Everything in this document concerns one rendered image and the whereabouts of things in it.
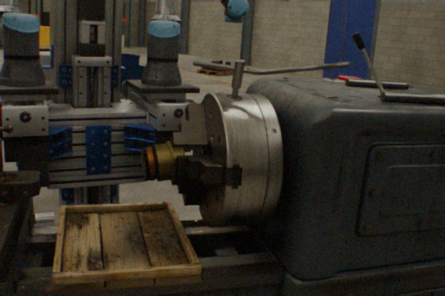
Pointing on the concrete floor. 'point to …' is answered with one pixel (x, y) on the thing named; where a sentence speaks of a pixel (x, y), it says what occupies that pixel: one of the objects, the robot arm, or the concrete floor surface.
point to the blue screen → (344, 21)
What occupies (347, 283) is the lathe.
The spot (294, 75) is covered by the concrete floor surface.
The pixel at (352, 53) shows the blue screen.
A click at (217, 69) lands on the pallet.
